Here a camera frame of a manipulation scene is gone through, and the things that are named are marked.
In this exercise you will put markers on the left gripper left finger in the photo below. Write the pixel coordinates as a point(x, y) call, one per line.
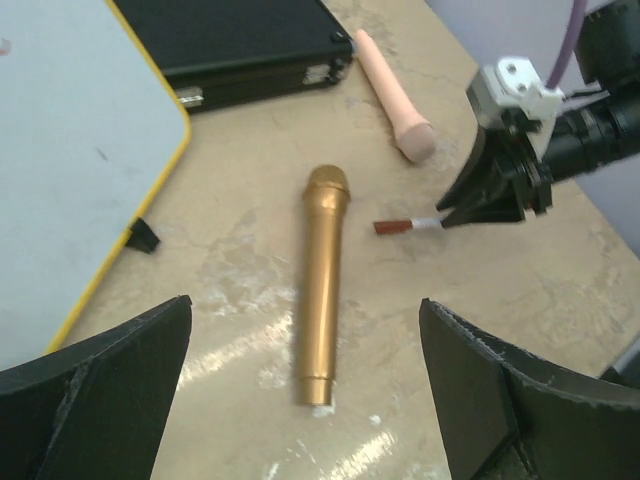
point(96, 409)

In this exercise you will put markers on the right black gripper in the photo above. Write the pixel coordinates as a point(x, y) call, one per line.
point(584, 140)

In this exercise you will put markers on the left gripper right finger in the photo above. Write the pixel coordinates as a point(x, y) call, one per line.
point(492, 397)

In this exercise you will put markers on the red white marker pen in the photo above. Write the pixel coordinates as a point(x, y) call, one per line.
point(425, 223)

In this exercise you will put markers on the red marker cap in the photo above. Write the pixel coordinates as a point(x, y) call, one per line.
point(392, 227)

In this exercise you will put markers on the yellow framed whiteboard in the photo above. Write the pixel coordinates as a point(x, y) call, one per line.
point(90, 132)

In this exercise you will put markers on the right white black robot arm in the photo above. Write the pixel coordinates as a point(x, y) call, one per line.
point(598, 62)

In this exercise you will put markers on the pink microphone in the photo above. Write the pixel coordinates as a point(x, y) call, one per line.
point(413, 133)

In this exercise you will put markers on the gold microphone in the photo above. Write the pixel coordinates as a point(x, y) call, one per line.
point(326, 199)

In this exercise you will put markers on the black hard case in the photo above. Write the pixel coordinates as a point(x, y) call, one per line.
point(217, 54)

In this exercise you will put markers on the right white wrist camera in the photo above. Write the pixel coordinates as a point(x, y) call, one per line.
point(513, 84)

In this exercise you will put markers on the aluminium frame rails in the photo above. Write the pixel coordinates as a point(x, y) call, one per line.
point(625, 370)

